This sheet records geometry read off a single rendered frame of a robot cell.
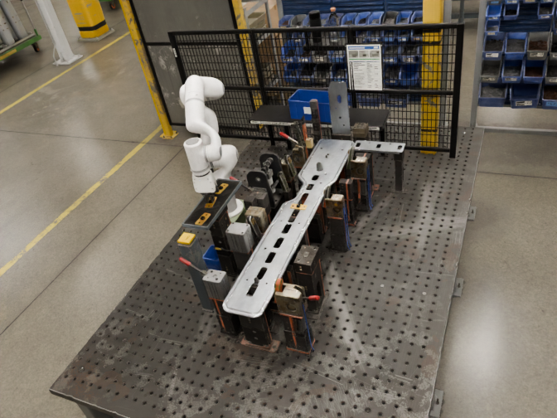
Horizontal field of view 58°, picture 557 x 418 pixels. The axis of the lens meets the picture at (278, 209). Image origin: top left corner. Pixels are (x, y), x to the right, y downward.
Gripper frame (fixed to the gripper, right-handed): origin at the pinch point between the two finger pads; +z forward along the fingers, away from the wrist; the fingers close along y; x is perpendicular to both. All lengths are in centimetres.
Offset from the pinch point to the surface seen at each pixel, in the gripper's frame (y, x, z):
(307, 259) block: 49, -24, 16
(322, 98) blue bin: 38, 116, 8
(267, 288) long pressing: 34, -39, 18
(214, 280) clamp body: 12.5, -41.4, 12.4
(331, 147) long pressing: 48, 73, 19
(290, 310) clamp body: 46, -48, 21
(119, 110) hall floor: -266, 339, 120
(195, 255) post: -0.5, -28.2, 10.4
